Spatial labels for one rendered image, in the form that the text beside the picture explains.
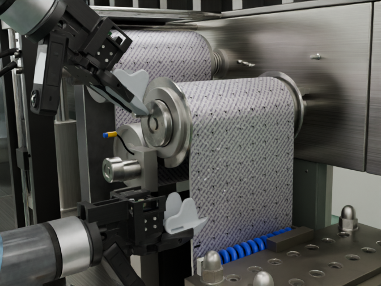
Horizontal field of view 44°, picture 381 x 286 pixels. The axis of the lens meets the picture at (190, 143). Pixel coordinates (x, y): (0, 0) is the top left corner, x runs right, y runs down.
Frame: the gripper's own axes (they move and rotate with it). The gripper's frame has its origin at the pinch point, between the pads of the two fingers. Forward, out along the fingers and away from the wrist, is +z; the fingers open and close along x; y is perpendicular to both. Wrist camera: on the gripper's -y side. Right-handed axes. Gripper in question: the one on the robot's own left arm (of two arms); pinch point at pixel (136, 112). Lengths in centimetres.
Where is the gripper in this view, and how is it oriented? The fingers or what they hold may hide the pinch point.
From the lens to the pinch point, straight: 75.2
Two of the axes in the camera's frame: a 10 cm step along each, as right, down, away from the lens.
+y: 5.0, -8.4, 2.3
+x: -6.0, -1.4, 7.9
